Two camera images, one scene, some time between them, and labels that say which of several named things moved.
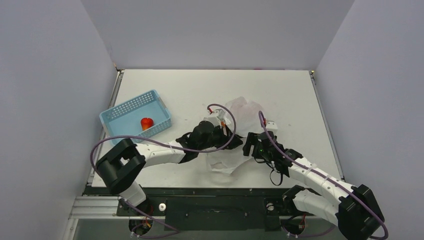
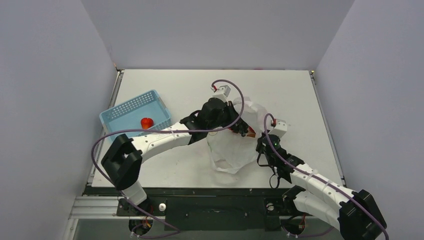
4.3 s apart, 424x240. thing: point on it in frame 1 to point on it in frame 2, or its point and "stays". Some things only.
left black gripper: x=224 y=139 to x=232 y=114
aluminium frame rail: x=97 y=207 stays
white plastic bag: x=248 y=117 stays
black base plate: x=214 y=209 stays
